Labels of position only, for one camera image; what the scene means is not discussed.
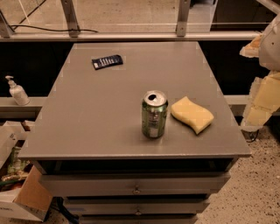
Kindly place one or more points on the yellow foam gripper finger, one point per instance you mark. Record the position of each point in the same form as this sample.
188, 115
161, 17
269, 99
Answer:
263, 101
251, 50

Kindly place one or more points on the yellow sponge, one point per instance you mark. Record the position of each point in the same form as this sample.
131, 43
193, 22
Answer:
192, 114

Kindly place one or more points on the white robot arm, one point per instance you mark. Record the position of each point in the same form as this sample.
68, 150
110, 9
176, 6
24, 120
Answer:
269, 50

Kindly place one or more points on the dark blue rxbar wrapper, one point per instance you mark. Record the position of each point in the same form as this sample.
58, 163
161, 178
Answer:
108, 61

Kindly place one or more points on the green soda can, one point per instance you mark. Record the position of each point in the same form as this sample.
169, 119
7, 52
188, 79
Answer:
154, 113

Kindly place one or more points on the grey drawer cabinet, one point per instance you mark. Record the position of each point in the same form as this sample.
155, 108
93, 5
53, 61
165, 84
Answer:
89, 147

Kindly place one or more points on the top drawer knob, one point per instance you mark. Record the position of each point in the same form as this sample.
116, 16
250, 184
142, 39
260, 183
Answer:
136, 191

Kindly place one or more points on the drawer knob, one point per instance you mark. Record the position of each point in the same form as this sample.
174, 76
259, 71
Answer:
138, 213
136, 191

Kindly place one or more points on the white pump bottle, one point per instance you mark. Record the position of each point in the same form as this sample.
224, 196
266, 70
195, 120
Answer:
17, 92

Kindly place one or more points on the open cardboard box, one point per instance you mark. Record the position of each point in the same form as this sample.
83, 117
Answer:
21, 194

